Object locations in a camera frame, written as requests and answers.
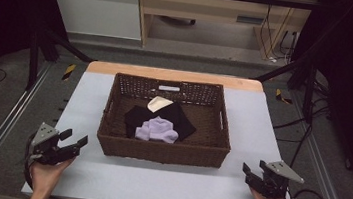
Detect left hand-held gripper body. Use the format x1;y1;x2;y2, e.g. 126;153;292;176
26;120;79;169

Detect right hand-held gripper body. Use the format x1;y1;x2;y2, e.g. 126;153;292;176
253;157;307;199

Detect light purple sock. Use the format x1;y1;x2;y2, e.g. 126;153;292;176
134;113;182;146

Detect brown wicker basket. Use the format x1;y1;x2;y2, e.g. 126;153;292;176
94;70;239;172

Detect cream cloth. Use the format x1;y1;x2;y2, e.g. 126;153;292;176
146;94;176;116

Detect black cloth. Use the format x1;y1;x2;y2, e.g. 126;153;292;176
121;95;200;147

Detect person's left hand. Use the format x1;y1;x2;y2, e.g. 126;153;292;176
26;152;76;199

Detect yellow black floor tape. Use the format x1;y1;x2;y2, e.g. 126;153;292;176
61;62;78;83
274;88;295;106

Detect black metal stand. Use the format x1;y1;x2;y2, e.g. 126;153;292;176
248;49;322;125
24;24;98;99

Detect white cabinet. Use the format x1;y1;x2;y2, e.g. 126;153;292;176
38;0;147;42

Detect wooden desk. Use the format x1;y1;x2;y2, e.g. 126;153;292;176
129;0;320;67

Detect aluminium rail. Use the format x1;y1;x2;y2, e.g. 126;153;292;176
277;91;353;199
0;56;54;199

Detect black hanging cables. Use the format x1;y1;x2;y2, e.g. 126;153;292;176
256;0;305;66

